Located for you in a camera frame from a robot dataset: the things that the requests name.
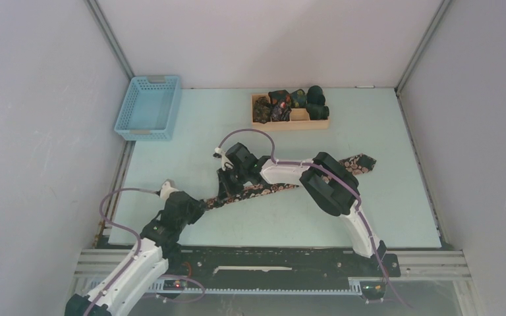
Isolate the rolled green patterned tie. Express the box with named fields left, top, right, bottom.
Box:
left=290, top=89, right=307, bottom=109

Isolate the wooden tray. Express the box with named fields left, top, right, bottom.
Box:
left=250, top=93, right=331, bottom=132

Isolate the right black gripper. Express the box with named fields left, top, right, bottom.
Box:
left=218, top=165, right=249, bottom=201

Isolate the blue plastic basket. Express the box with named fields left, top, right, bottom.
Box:
left=114, top=75, right=182, bottom=142

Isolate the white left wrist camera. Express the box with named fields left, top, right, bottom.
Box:
left=157, top=179, right=179, bottom=200

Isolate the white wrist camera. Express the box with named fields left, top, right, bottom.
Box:
left=213, top=147, right=234, bottom=171
left=157, top=179, right=179, bottom=200

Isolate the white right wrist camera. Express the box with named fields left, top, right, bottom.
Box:
left=213, top=147, right=234, bottom=171

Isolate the rose patterned necktie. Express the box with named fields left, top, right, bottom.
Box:
left=200, top=153, right=377, bottom=210

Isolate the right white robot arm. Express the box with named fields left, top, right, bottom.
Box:
left=213, top=143, right=383, bottom=275

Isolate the rolled dark paisley tie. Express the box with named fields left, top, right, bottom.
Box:
left=252, top=96, right=271, bottom=124

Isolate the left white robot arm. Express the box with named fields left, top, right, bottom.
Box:
left=65, top=188, right=207, bottom=315

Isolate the rolled red floral tie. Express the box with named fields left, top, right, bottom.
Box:
left=268, top=90, right=291, bottom=122

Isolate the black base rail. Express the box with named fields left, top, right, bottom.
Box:
left=140, top=244, right=403, bottom=293

